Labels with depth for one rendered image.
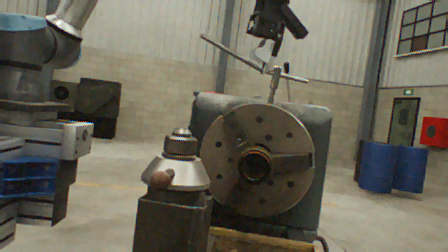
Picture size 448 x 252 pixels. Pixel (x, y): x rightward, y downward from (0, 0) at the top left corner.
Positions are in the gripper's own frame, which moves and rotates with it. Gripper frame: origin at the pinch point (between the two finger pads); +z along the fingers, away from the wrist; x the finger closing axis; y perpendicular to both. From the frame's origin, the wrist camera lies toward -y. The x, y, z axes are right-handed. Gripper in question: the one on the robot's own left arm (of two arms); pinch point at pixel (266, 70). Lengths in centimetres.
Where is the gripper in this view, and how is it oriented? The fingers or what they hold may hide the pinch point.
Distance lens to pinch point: 101.7
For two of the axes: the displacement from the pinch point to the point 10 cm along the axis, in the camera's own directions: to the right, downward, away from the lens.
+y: -9.2, -2.1, -3.2
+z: -2.4, 9.7, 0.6
